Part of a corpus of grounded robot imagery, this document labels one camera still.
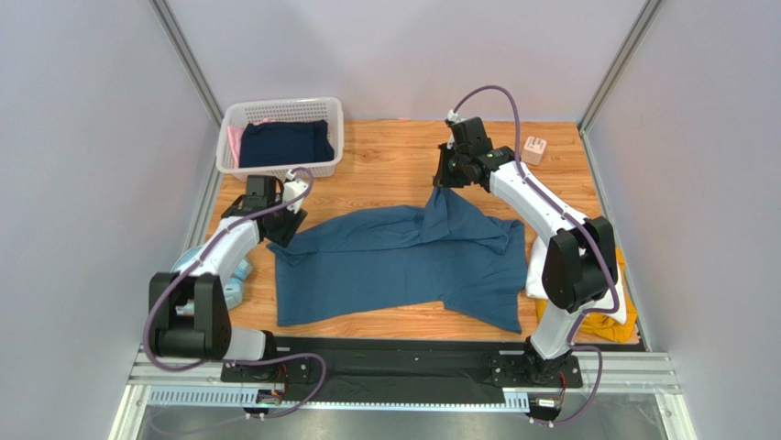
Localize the teal blue t shirt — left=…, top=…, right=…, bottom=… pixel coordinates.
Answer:
left=268, top=188, right=527, bottom=333

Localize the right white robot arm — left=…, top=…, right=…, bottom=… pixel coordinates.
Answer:
left=434, top=113, right=628, bottom=386

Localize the right aluminium corner post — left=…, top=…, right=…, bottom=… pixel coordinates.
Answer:
left=577, top=0, right=665, bottom=136

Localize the navy folded t shirt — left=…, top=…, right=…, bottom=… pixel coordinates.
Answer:
left=239, top=120, right=336, bottom=168

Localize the pink t shirt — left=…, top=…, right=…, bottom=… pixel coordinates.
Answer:
left=226, top=126, right=246, bottom=169

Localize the white plastic laundry basket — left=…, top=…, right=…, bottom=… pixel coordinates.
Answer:
left=215, top=96, right=345, bottom=182

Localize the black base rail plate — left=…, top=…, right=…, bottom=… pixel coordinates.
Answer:
left=203, top=333, right=645, bottom=405

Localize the white folded t shirt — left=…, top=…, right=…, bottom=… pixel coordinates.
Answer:
left=525, top=237, right=629, bottom=325

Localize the pink cube block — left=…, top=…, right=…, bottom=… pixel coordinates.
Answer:
left=522, top=136, right=548, bottom=166

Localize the light blue plastic object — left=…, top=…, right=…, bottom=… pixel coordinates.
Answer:
left=171, top=245, right=253, bottom=310

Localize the yellow folded t shirt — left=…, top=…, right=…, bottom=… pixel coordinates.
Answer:
left=534, top=247, right=638, bottom=343

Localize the aluminium corner post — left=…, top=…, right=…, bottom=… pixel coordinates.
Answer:
left=148, top=0, right=224, bottom=127
left=577, top=0, right=665, bottom=136

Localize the left aluminium corner post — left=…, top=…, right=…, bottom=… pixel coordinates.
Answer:
left=148, top=0, right=224, bottom=127

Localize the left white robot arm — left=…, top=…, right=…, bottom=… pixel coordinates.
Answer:
left=143, top=168, right=314, bottom=371

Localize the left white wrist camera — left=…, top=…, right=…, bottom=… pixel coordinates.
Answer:
left=282, top=170, right=310, bottom=214

